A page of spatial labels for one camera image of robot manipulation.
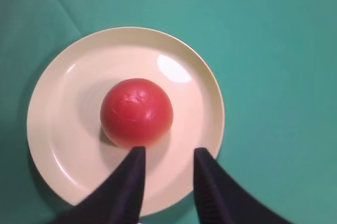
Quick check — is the pale yellow plastic plate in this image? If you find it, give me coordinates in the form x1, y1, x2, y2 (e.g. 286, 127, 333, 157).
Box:
27, 27, 225, 216

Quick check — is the round reddish yellow bread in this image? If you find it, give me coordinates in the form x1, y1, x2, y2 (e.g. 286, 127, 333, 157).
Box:
100, 78, 173, 148

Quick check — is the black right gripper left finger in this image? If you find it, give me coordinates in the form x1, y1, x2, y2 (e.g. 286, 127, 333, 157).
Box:
50, 147, 146, 224

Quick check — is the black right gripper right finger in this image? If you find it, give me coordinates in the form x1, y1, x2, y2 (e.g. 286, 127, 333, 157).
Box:
193, 148, 289, 224

